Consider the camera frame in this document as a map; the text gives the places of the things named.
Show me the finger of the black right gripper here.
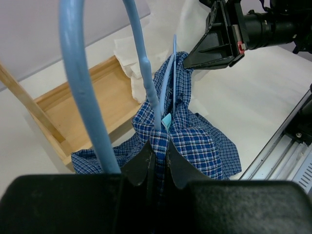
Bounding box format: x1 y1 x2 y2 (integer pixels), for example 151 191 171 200
183 0 234 70

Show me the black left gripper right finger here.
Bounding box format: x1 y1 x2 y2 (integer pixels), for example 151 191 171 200
165 143 312 234

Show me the white shirt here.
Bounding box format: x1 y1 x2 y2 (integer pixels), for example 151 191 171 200
114 0 210 103

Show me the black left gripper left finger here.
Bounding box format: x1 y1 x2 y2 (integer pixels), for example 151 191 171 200
0 142 156 234

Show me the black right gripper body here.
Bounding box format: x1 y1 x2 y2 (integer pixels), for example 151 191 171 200
201 0 312 67

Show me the blue wire hanger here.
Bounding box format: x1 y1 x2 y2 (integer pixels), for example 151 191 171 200
58 0 176 174

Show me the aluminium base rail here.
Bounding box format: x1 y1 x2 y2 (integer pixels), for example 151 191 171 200
240 91 311 180

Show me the blue checked shirt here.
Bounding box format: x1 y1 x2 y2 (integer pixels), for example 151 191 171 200
71 51 242 204

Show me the wooden clothes rack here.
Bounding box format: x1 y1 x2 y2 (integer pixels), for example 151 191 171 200
0 56 140 171

